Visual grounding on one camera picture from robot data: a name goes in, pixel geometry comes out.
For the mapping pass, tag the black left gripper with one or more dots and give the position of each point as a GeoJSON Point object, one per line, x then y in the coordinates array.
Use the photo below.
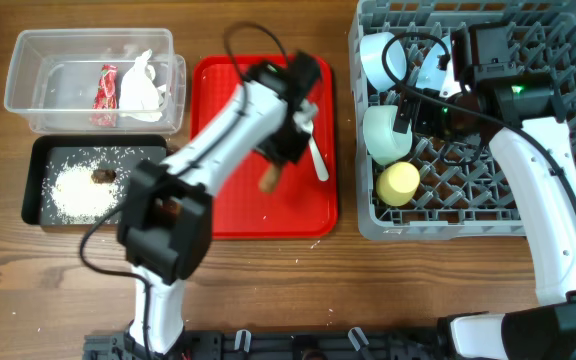
{"type": "Point", "coordinates": [291, 159]}

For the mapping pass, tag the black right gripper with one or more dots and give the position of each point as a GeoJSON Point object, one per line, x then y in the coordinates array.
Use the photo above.
{"type": "Point", "coordinates": [422, 122]}

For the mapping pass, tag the white plastic spoon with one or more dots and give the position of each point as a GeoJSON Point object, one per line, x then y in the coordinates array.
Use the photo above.
{"type": "Point", "coordinates": [318, 161]}

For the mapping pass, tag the carrot piece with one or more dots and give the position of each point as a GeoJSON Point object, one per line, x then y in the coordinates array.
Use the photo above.
{"type": "Point", "coordinates": [270, 178]}

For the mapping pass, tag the green bowl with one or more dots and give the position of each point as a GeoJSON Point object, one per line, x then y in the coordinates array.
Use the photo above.
{"type": "Point", "coordinates": [387, 139]}

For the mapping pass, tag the yellow plastic cup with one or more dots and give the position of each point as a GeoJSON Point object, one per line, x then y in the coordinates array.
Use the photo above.
{"type": "Point", "coordinates": [397, 184]}

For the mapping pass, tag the light blue bowl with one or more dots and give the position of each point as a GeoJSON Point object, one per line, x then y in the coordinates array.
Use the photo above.
{"type": "Point", "coordinates": [371, 49]}

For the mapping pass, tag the white napkin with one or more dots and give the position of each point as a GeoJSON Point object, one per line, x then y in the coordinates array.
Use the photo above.
{"type": "Point", "coordinates": [139, 98]}

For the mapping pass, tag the red candy wrapper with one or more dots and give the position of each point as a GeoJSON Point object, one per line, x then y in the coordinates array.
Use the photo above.
{"type": "Point", "coordinates": [106, 98]}

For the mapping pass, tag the light blue plate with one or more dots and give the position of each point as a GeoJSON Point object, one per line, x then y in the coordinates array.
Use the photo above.
{"type": "Point", "coordinates": [433, 81]}

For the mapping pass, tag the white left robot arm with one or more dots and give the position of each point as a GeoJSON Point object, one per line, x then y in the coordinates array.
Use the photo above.
{"type": "Point", "coordinates": [166, 226]}

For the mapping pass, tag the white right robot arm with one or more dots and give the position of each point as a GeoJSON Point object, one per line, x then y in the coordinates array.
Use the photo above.
{"type": "Point", "coordinates": [520, 116]}

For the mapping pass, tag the grey dishwasher rack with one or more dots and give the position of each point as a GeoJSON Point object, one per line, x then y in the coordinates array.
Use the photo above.
{"type": "Point", "coordinates": [453, 201]}

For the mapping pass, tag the red serving tray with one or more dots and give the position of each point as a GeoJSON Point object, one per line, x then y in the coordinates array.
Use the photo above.
{"type": "Point", "coordinates": [302, 205]}

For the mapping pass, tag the brown food scrap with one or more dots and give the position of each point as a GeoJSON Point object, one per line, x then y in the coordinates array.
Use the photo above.
{"type": "Point", "coordinates": [103, 176]}

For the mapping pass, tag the white rice pile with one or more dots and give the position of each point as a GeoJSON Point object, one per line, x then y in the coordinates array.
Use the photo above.
{"type": "Point", "coordinates": [72, 198]}

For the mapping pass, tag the black plastic tray bin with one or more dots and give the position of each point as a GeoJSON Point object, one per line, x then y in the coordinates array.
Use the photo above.
{"type": "Point", "coordinates": [120, 153]}

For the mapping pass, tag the clear plastic bin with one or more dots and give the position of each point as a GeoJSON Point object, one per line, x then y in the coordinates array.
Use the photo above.
{"type": "Point", "coordinates": [53, 78]}

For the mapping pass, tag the black mounting rail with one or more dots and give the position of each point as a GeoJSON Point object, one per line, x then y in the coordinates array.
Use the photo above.
{"type": "Point", "coordinates": [356, 343]}

